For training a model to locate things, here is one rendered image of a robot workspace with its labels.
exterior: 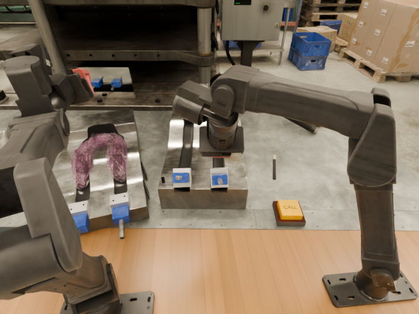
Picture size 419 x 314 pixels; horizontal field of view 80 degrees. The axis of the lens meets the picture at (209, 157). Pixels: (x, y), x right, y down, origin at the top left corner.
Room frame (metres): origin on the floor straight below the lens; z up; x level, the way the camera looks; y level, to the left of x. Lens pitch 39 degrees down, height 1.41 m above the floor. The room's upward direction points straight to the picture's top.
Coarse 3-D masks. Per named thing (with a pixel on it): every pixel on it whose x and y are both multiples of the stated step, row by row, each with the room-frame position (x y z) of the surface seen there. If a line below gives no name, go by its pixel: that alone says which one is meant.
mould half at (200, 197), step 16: (176, 128) 0.78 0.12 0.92; (176, 144) 0.72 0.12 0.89; (176, 160) 0.63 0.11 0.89; (192, 160) 0.63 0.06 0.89; (208, 160) 0.63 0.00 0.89; (224, 160) 0.63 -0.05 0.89; (240, 160) 0.63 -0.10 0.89; (160, 176) 0.55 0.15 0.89; (192, 176) 0.55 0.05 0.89; (208, 176) 0.55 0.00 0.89; (240, 176) 0.55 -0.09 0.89; (160, 192) 0.50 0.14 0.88; (192, 192) 0.50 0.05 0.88; (208, 192) 0.50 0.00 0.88; (240, 192) 0.50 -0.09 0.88; (176, 208) 0.50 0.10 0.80; (192, 208) 0.50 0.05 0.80; (208, 208) 0.50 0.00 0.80; (224, 208) 0.50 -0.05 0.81; (240, 208) 0.50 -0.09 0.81
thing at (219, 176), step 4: (212, 168) 0.55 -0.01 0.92; (216, 168) 0.54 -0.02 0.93; (220, 168) 0.54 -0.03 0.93; (224, 168) 0.53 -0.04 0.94; (212, 172) 0.53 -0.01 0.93; (216, 172) 0.53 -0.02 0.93; (220, 172) 0.53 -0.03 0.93; (224, 172) 0.53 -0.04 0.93; (212, 176) 0.49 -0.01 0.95; (216, 176) 0.49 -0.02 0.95; (220, 176) 0.49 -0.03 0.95; (224, 176) 0.49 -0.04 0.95; (212, 180) 0.49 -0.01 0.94; (216, 180) 0.48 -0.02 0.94; (220, 180) 0.45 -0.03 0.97; (224, 180) 0.48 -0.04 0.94; (212, 184) 0.48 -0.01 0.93; (216, 184) 0.48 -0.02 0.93; (220, 184) 0.44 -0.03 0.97; (224, 184) 0.48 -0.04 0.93
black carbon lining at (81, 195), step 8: (88, 128) 0.79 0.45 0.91; (96, 128) 0.80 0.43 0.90; (104, 128) 0.81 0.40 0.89; (112, 128) 0.81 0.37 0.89; (88, 136) 0.78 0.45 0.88; (88, 184) 0.55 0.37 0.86; (120, 184) 0.56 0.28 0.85; (80, 192) 0.52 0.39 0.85; (88, 192) 0.52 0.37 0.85; (120, 192) 0.52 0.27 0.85; (80, 200) 0.49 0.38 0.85; (88, 200) 0.49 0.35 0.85
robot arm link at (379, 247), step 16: (352, 144) 0.33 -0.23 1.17; (368, 192) 0.29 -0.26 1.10; (384, 192) 0.28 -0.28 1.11; (368, 208) 0.29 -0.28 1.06; (384, 208) 0.28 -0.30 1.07; (368, 224) 0.28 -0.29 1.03; (384, 224) 0.27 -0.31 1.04; (368, 240) 0.27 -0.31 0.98; (384, 240) 0.26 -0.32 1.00; (368, 256) 0.26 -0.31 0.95; (384, 256) 0.25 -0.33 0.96; (368, 272) 0.25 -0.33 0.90; (400, 272) 0.24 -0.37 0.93
